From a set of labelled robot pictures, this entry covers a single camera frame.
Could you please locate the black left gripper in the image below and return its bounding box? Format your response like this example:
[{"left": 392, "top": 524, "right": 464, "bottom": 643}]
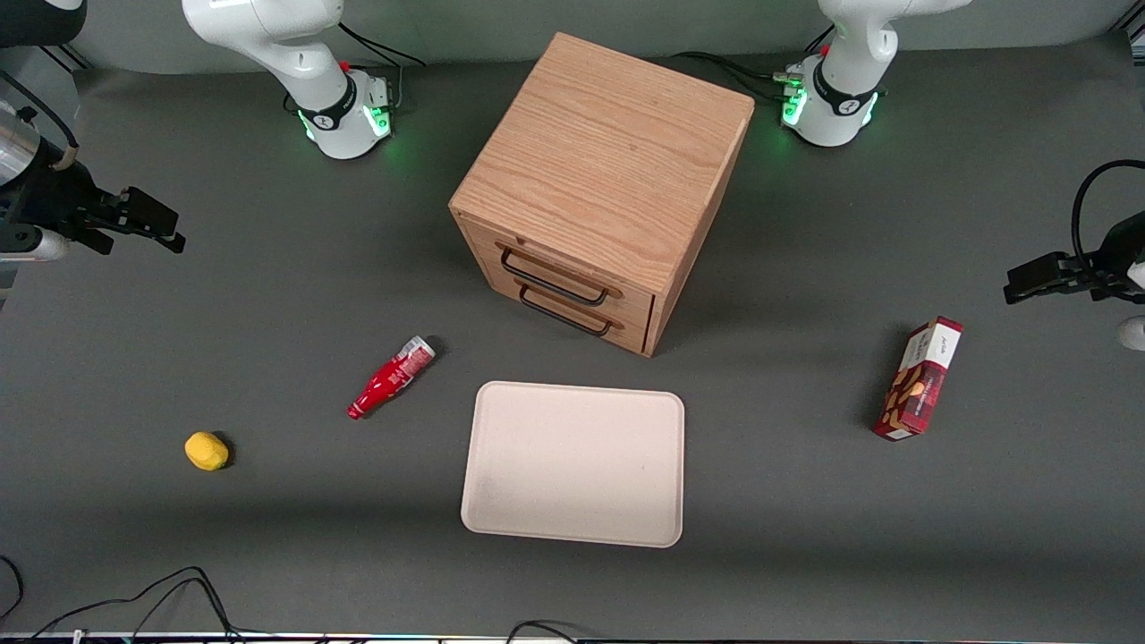
[{"left": 1003, "top": 210, "right": 1145, "bottom": 306}]

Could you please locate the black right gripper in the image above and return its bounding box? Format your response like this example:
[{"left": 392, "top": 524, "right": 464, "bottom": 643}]
[{"left": 0, "top": 159, "right": 187, "bottom": 260}]

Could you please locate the red coke bottle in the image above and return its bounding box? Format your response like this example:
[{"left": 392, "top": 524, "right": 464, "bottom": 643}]
[{"left": 347, "top": 335, "right": 437, "bottom": 421}]

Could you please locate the beige plastic tray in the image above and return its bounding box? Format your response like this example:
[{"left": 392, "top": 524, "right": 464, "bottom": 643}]
[{"left": 460, "top": 380, "right": 686, "bottom": 549}]

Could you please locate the red cookie box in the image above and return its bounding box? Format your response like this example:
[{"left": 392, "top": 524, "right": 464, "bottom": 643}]
[{"left": 873, "top": 316, "right": 965, "bottom": 442}]

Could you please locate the yellow lemon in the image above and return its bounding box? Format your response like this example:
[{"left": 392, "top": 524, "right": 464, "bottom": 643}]
[{"left": 184, "top": 431, "right": 230, "bottom": 472}]

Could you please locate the wooden drawer front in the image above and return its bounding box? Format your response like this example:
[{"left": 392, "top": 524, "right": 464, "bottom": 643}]
[
  {"left": 479, "top": 259, "right": 656, "bottom": 358},
  {"left": 456, "top": 213, "right": 660, "bottom": 334}
]

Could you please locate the wooden drawer cabinet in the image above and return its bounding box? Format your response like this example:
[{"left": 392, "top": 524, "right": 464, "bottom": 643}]
[{"left": 448, "top": 31, "right": 756, "bottom": 359}]

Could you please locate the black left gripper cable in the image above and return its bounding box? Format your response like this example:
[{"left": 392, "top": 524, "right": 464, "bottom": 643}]
[{"left": 1071, "top": 158, "right": 1145, "bottom": 280}]

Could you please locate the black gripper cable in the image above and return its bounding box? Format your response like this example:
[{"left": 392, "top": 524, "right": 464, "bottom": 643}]
[
  {"left": 1071, "top": 158, "right": 1145, "bottom": 280},
  {"left": 0, "top": 69, "right": 81, "bottom": 173}
]

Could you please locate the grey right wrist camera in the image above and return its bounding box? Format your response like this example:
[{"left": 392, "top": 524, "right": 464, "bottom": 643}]
[{"left": 0, "top": 225, "right": 71, "bottom": 266}]

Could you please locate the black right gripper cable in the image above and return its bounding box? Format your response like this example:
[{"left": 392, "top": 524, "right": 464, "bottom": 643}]
[{"left": 0, "top": 69, "right": 81, "bottom": 173}]

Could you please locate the black right arm base cable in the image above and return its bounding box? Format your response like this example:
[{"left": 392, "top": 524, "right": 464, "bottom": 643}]
[{"left": 337, "top": 20, "right": 428, "bottom": 114}]

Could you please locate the black arm base cable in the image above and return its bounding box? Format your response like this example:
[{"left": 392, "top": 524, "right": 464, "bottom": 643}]
[
  {"left": 337, "top": 20, "right": 428, "bottom": 114},
  {"left": 669, "top": 25, "right": 837, "bottom": 105}
]

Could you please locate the black looped table cable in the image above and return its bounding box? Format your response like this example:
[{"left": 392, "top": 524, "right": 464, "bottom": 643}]
[{"left": 27, "top": 565, "right": 247, "bottom": 641}]

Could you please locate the thin black edge cable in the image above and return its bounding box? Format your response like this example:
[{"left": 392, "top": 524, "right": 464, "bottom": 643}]
[{"left": 0, "top": 555, "right": 25, "bottom": 620}]

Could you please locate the black left arm base cable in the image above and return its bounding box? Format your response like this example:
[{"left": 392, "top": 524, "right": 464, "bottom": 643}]
[{"left": 669, "top": 25, "right": 837, "bottom": 105}]

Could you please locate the black metal drawer handle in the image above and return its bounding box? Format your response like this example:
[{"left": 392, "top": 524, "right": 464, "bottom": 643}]
[
  {"left": 499, "top": 247, "right": 612, "bottom": 308},
  {"left": 518, "top": 284, "right": 615, "bottom": 339}
]

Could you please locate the short black table cable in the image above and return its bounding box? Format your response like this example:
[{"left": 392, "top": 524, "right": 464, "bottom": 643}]
[{"left": 504, "top": 619, "right": 584, "bottom": 644}]

